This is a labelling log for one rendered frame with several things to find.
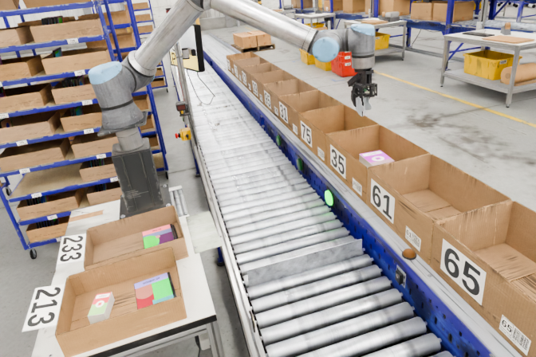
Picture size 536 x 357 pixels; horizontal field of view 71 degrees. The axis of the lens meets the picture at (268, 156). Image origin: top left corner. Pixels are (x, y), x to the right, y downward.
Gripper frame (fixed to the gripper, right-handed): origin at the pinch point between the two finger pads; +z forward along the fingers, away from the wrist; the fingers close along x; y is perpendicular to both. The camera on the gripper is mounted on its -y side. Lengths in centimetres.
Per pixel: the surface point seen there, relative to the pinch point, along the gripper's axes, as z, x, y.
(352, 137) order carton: 17.9, 4.4, -16.0
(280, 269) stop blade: 42, -53, 33
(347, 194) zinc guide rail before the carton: 30.0, -14.3, 12.9
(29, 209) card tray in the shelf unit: 75, -191, -141
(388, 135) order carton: 17.5, 18.8, -7.8
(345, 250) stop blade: 42, -26, 33
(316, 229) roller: 44, -29, 12
